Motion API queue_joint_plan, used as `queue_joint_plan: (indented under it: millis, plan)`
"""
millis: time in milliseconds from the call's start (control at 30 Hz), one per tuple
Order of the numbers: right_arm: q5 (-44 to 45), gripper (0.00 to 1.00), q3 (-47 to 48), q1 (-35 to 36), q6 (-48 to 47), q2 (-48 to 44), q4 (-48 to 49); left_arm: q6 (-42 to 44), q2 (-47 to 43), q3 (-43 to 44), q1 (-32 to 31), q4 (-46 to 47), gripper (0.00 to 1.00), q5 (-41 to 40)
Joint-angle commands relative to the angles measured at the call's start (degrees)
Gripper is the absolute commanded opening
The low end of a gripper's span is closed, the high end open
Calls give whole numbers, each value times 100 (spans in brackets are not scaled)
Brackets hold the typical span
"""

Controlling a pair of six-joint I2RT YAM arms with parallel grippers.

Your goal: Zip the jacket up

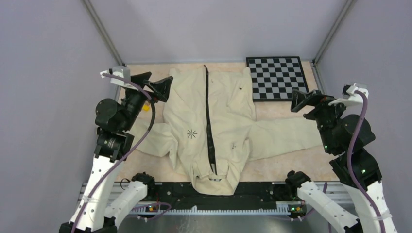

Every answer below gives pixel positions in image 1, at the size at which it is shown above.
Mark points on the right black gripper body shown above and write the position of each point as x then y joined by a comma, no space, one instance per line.
324,115

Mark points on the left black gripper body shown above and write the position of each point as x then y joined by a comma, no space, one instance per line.
134,100

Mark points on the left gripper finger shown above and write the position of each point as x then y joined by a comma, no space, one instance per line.
160,90
142,79

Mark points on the cream zip-up jacket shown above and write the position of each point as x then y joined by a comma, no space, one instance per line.
210,129

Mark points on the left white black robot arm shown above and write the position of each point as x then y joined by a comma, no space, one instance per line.
114,120

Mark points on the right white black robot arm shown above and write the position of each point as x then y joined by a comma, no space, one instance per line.
344,132

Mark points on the black white checkerboard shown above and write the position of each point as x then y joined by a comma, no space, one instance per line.
275,77

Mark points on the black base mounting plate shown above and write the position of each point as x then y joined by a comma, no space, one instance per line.
247,196

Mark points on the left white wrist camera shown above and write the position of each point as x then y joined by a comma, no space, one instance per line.
117,75

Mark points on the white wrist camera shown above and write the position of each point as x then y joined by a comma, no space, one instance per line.
117,75
349,95

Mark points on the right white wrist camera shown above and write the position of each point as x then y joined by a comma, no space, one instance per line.
349,95

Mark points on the aluminium frame rail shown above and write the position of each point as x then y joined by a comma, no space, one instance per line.
150,208

